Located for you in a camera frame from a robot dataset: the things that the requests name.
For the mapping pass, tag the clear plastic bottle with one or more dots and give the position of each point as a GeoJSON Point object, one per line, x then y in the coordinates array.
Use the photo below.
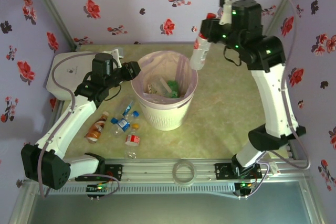
{"type": "Point", "coordinates": [161, 85]}

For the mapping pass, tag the green bottle yellow cap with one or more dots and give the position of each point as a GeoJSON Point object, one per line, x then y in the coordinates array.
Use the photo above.
{"type": "Point", "coordinates": [173, 86]}

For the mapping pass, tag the brown label bottle white cap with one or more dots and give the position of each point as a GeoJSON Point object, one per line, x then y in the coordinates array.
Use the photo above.
{"type": "Point", "coordinates": [95, 130]}

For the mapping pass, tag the clear bottle red label yellow cap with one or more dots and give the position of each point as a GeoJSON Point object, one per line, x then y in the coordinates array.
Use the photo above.
{"type": "Point", "coordinates": [132, 139]}

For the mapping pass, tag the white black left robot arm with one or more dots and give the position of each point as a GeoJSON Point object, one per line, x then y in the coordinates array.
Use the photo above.
{"type": "Point", "coordinates": [67, 127]}

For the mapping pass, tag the purple plastic bin liner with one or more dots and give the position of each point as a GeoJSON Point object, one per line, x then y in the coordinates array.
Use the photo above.
{"type": "Point", "coordinates": [157, 64]}

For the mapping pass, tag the white plastic waste bin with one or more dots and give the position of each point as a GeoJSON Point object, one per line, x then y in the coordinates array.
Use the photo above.
{"type": "Point", "coordinates": [162, 119]}

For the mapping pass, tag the clear bottle blue stripe label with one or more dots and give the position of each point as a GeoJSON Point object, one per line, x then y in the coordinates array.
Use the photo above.
{"type": "Point", "coordinates": [127, 108]}

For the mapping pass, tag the clear bottle blue white label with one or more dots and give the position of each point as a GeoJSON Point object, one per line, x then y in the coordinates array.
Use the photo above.
{"type": "Point", "coordinates": [123, 124]}

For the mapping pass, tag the small green circuit board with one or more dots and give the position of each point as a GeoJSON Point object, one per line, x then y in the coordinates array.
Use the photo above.
{"type": "Point", "coordinates": [245, 185]}
{"type": "Point", "coordinates": [98, 187]}

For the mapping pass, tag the clear tape roll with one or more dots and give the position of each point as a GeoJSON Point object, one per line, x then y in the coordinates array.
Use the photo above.
{"type": "Point", "coordinates": [183, 182]}

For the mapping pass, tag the white paper tag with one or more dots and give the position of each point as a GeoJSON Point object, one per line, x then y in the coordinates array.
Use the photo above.
{"type": "Point", "coordinates": [274, 168]}

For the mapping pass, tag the aluminium frame post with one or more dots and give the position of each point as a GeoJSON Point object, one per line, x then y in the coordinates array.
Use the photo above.
{"type": "Point", "coordinates": [54, 11]}
{"type": "Point", "coordinates": [280, 11]}

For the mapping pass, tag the aluminium side rail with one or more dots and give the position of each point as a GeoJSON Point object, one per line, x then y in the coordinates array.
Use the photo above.
{"type": "Point", "coordinates": [58, 108]}

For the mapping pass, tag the aluminium mounting rail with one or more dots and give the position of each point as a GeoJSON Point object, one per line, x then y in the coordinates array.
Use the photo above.
{"type": "Point", "coordinates": [152, 172]}

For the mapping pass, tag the grey metal base plate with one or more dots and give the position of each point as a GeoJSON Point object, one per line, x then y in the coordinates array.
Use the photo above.
{"type": "Point", "coordinates": [168, 208]}

